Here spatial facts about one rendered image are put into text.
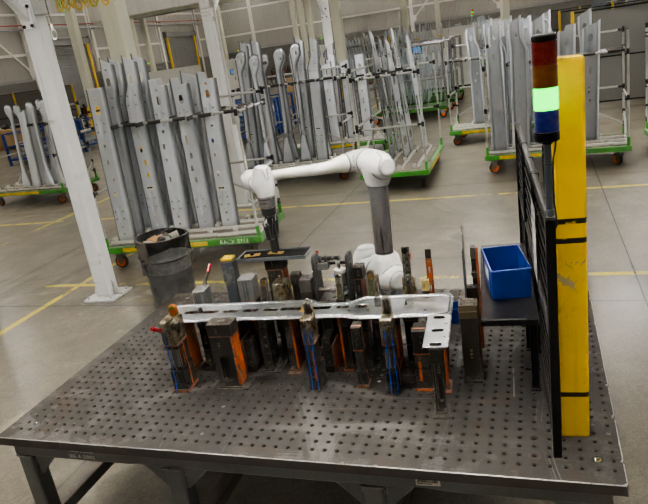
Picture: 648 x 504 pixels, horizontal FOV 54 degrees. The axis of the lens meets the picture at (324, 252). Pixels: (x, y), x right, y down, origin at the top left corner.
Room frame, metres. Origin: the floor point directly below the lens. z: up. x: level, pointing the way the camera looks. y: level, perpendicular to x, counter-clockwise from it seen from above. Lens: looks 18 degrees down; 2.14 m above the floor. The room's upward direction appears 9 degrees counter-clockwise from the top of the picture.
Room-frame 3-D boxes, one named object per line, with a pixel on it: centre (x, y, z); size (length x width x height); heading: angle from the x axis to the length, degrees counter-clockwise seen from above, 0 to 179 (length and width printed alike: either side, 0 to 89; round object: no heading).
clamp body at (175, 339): (2.68, 0.74, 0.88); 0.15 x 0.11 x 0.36; 164
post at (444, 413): (2.16, -0.37, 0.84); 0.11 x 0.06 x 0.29; 164
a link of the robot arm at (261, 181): (3.11, 0.25, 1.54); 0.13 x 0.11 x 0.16; 26
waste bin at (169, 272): (5.54, 1.43, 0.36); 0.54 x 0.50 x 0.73; 160
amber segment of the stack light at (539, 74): (1.81, -0.69, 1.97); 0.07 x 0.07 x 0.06
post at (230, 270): (3.15, 0.50, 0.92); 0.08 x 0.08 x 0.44; 74
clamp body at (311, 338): (2.51, 0.11, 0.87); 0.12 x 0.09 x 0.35; 164
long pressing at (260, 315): (2.70, 0.14, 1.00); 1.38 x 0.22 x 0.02; 74
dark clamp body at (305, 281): (2.90, 0.10, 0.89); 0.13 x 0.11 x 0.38; 164
